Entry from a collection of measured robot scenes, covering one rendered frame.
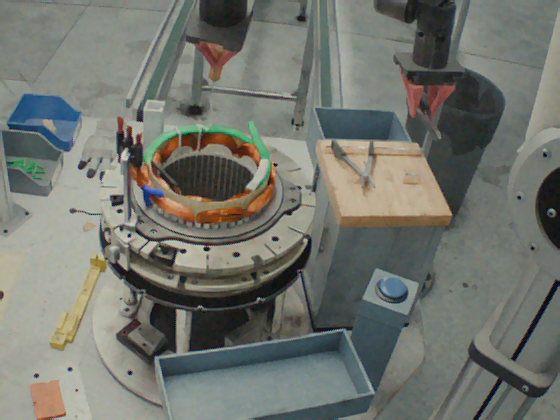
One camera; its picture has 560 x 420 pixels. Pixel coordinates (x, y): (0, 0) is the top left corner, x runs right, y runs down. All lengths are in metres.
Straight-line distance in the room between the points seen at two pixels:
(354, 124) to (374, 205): 0.28
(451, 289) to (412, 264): 1.39
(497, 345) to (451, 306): 1.73
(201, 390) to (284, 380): 0.11
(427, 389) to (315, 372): 1.36
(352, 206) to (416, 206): 0.11
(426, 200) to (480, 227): 1.77
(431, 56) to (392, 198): 0.24
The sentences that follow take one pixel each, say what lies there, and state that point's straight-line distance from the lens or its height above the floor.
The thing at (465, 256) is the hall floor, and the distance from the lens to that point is 2.71.
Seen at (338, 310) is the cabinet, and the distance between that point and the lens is 1.21.
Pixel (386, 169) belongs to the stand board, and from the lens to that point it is 1.16.
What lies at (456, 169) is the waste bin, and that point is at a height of 0.29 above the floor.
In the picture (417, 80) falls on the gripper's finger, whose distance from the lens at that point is 1.04.
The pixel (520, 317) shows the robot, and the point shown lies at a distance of 0.74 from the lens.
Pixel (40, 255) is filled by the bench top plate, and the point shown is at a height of 0.78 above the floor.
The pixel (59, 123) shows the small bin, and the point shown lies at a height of 0.78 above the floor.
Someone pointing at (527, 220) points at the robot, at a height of 1.40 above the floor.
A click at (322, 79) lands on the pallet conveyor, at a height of 0.76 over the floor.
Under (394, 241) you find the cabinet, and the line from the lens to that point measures 1.12.
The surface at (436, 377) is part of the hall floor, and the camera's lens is 2.26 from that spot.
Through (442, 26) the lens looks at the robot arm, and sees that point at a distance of 1.02.
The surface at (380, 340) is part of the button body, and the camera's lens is 1.02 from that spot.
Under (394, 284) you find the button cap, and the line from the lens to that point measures 0.99.
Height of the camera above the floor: 1.73
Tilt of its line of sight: 39 degrees down
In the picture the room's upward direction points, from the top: 9 degrees clockwise
